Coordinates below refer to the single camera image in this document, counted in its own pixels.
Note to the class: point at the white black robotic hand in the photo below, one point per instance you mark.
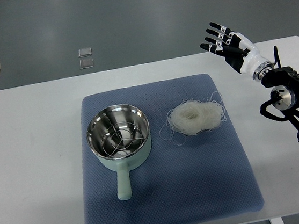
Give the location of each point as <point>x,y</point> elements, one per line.
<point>238,51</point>

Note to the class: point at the white vermicelli noodle bundle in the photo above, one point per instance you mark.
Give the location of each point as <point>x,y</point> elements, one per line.
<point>192,117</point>

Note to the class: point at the mint green steel pot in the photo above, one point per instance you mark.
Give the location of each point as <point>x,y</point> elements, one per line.
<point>109,116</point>

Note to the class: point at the blue textured mat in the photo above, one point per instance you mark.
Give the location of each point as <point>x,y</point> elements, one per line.
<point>188,180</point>

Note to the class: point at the upper grey floor plate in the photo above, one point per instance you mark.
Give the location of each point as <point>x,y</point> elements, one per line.
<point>84,52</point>

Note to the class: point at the grey floor plate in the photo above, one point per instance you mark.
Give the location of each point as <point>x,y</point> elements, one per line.
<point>84,52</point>
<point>86,63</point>

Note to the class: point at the lower grey floor plate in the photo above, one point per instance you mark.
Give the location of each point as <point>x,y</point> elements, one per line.
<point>86,63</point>

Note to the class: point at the white table leg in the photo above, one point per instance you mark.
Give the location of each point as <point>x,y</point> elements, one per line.
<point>278,220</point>

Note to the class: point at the round wire steaming rack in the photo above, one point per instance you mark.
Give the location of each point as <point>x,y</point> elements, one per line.
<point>121,140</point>

